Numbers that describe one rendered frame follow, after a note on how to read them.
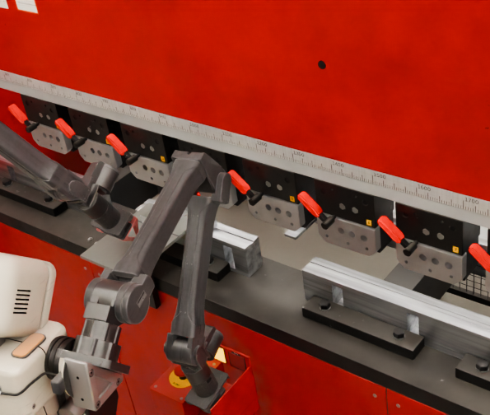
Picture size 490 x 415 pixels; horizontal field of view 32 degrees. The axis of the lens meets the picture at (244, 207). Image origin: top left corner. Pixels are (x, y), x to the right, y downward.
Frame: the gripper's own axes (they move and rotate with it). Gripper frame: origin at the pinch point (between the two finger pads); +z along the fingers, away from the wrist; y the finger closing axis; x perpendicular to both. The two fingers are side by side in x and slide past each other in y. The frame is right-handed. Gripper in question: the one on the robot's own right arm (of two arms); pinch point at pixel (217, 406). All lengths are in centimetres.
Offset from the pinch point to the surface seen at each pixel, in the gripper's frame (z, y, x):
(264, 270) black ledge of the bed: -6.2, 36.6, 7.0
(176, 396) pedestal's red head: -6.4, -4.2, 7.2
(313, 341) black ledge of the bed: -10.1, 20.3, -18.1
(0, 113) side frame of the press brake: -21, 53, 118
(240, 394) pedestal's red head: -2.6, 4.3, -5.0
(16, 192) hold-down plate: -11, 32, 98
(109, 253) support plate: -24.1, 16.6, 37.1
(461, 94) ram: -72, 45, -51
